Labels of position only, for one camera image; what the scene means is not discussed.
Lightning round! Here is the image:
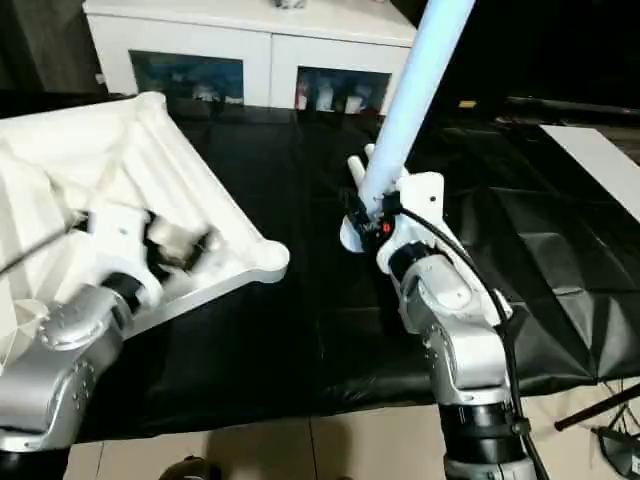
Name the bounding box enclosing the white cabinet with glass doors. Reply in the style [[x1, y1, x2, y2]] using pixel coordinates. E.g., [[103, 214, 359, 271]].
[[82, 0, 416, 114]]

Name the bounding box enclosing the white plastic table top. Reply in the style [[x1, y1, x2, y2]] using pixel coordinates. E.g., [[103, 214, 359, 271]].
[[0, 90, 291, 371]]

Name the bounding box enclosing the flat white board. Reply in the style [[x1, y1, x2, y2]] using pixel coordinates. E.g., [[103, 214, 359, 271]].
[[539, 123, 640, 224]]

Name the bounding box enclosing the black mat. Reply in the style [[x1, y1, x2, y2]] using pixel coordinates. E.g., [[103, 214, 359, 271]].
[[0, 89, 640, 441]]

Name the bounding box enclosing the black tripod stand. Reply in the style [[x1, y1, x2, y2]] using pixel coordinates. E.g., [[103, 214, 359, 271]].
[[554, 372, 640, 476]]

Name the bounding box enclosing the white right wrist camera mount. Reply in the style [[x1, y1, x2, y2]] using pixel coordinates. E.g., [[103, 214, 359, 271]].
[[377, 172, 446, 274]]

